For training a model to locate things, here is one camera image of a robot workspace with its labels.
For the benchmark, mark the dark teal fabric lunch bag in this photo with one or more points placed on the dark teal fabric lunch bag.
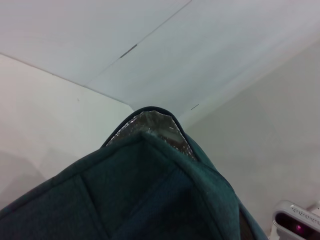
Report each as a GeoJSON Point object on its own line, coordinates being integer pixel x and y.
{"type": "Point", "coordinates": [125, 195]}

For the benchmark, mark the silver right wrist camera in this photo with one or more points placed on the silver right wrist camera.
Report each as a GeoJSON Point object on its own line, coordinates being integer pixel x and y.
{"type": "Point", "coordinates": [295, 221]}

